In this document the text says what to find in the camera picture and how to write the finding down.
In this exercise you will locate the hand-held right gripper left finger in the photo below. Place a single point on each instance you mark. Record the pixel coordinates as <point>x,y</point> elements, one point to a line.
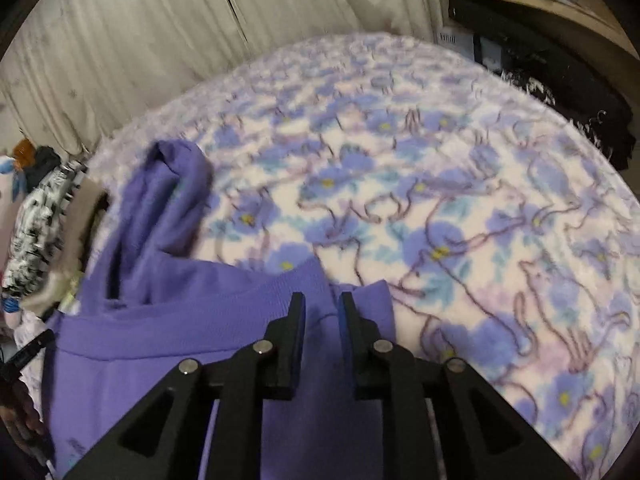
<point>287,355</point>

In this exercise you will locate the purple zip hoodie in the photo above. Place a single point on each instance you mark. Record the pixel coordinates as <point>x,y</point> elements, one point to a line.
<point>175,320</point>

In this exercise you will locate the black and white printed garment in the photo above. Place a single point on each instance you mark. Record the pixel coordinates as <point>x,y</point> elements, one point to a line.
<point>35,230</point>

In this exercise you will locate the cream leaf-print curtain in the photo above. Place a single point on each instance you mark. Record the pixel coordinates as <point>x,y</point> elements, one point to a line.
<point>125,35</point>

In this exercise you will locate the wooden shelf unit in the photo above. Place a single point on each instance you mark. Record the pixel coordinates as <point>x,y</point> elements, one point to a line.
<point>575,20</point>

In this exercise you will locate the cream folded garment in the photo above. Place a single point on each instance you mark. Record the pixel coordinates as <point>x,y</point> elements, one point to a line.
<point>80,230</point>

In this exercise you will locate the black fringed cloth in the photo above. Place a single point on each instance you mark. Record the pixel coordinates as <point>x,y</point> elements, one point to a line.
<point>540,55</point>

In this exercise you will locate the cat print fleece blanket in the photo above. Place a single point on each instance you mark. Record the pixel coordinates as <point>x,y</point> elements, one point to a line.
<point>450,185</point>

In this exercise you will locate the white printed box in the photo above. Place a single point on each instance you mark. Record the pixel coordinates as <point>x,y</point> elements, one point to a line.
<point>455,42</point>

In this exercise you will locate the black clothes heap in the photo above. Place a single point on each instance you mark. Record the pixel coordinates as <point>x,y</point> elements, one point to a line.
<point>45,165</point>

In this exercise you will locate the rolled blue floral quilt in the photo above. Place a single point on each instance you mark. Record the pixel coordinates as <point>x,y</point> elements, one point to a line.
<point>6,167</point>

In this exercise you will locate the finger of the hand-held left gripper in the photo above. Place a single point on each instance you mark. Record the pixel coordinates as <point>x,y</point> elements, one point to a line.
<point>30,351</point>

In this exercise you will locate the light green folded garment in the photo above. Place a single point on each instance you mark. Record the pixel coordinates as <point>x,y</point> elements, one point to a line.
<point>70,301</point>

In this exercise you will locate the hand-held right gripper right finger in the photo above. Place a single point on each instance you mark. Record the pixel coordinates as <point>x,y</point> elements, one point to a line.
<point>357,355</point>

